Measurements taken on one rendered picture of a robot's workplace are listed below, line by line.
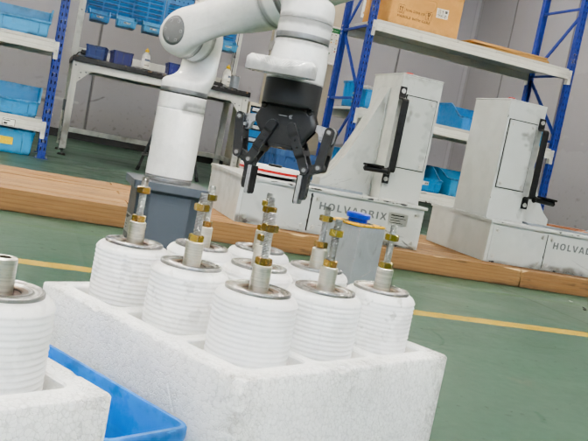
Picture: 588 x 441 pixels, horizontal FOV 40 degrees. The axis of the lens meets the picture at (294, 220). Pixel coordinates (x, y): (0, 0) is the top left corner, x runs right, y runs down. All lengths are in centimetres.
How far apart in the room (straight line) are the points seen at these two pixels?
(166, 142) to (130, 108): 788
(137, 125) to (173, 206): 791
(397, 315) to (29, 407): 53
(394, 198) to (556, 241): 80
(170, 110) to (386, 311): 68
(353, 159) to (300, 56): 244
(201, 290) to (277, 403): 17
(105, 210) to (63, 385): 227
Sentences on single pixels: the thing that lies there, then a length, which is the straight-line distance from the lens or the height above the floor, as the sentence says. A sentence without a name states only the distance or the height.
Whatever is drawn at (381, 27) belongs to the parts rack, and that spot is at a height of 140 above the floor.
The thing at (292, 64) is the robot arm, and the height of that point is 51.
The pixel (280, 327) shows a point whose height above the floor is 22.
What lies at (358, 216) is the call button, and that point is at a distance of 131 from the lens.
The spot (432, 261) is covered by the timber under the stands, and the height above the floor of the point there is 5.
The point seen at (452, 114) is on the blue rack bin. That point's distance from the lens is 671.
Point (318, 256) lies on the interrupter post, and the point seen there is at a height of 27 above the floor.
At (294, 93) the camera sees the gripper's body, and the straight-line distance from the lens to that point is 102.
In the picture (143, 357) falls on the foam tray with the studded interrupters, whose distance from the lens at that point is 94.
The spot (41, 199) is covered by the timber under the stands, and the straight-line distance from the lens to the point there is 296.
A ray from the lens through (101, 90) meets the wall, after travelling 940.
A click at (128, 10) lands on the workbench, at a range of 705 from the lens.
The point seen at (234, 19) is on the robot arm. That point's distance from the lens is 148.
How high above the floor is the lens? 42
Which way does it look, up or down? 5 degrees down
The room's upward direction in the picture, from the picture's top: 11 degrees clockwise
